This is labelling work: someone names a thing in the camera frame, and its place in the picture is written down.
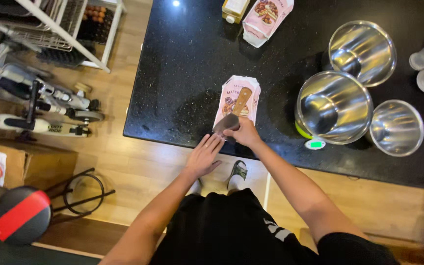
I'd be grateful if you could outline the black stool with red stripe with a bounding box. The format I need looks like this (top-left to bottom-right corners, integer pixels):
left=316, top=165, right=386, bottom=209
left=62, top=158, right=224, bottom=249
left=0, top=185, right=53, bottom=246

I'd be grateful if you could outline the black metal ring stand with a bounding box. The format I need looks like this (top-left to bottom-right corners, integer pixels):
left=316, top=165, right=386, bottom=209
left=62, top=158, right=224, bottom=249
left=44, top=168, right=116, bottom=216

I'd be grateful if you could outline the small steel mixing bowl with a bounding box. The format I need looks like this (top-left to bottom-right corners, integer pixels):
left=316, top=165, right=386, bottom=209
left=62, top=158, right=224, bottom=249
left=368, top=99, right=424, bottom=158

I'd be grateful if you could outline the person's left hand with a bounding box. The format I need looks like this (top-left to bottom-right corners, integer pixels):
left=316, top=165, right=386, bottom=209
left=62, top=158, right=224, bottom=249
left=184, top=133, right=226, bottom=179

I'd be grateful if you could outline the dark floor mat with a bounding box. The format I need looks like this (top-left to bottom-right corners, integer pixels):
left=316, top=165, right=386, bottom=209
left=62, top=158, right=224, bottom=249
left=0, top=233, right=103, bottom=265

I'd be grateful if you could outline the person's right hand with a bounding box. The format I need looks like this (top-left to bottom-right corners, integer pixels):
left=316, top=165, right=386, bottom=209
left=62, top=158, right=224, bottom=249
left=223, top=116, right=264, bottom=149

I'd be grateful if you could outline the person's black shirt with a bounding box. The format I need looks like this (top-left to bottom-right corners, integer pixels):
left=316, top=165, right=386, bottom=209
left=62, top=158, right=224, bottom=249
left=149, top=187, right=401, bottom=265

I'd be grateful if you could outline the white kick scooter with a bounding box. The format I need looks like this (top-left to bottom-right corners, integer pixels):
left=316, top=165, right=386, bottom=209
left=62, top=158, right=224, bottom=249
left=0, top=79, right=105, bottom=139

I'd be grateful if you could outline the cardboard box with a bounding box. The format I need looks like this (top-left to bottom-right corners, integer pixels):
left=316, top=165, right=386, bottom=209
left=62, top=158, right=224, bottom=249
left=0, top=138, right=79, bottom=191

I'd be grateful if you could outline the large steel mixing bowl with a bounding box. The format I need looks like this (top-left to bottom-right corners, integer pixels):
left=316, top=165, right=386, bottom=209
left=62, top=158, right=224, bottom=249
left=294, top=70, right=374, bottom=145
left=328, top=20, right=398, bottom=88

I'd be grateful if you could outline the green and white kitchen scale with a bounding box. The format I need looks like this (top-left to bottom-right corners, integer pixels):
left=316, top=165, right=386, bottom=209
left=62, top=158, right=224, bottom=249
left=294, top=121, right=326, bottom=151

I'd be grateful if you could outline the yellow carton with white cap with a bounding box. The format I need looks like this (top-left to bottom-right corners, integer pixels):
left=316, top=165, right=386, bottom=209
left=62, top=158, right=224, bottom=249
left=222, top=0, right=250, bottom=25

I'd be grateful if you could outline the wooden handled knife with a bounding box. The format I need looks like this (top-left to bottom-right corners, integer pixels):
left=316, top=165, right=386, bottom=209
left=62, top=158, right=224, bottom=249
left=212, top=87, right=253, bottom=145

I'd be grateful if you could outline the white rack with wire baskets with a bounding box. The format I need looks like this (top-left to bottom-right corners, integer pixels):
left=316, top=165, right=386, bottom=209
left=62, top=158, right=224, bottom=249
left=0, top=0, right=127, bottom=74

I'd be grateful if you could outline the green patterned slipper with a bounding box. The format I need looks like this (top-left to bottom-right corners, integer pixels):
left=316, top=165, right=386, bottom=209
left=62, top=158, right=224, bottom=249
left=189, top=177, right=204, bottom=195
left=226, top=160, right=249, bottom=191

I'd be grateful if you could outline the pink pastry mix bag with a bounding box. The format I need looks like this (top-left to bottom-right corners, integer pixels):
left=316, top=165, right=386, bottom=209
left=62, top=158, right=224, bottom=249
left=212, top=75, right=261, bottom=130
left=242, top=0, right=294, bottom=49

